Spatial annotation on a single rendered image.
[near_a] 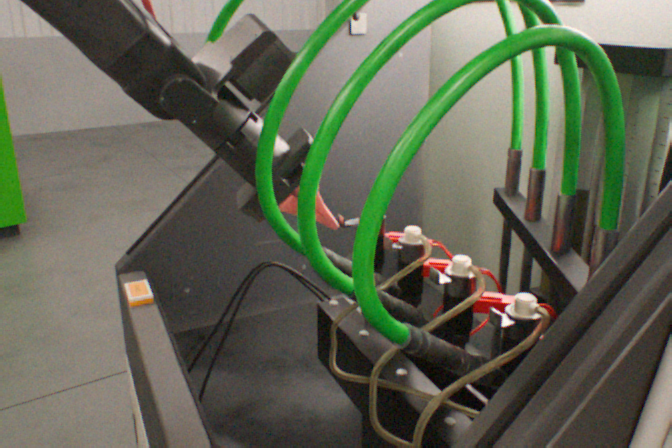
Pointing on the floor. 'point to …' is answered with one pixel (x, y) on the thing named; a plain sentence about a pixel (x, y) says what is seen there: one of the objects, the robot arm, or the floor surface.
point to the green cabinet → (9, 178)
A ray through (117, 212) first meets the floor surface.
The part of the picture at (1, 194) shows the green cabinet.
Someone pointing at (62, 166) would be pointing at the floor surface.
